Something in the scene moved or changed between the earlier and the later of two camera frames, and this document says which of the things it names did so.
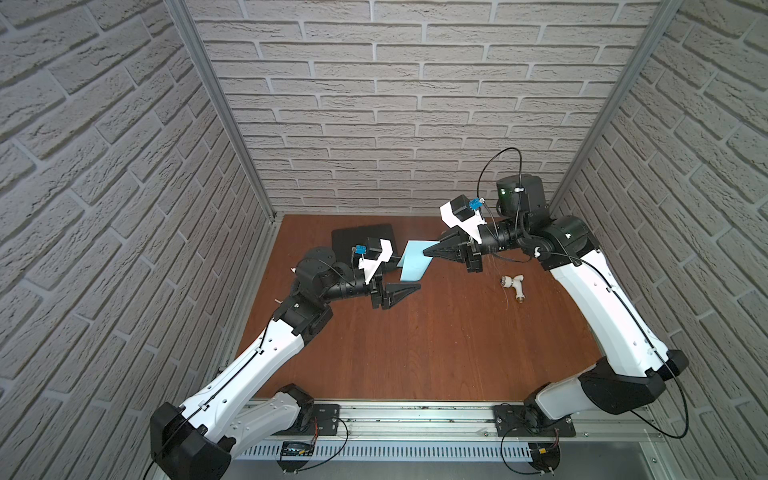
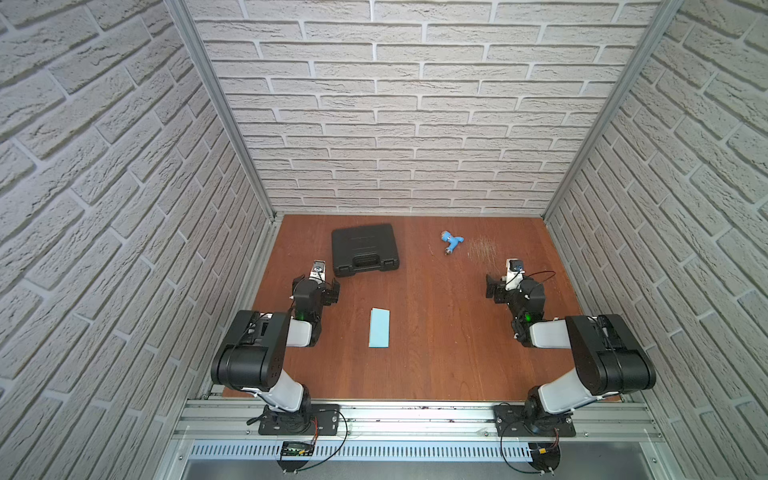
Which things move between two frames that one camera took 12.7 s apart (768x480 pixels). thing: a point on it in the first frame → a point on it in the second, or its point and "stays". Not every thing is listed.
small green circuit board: (296, 448) stays
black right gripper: (466, 254) → (493, 284)
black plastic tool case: (345, 239) stays
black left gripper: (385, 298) → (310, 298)
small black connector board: (545, 456) stays
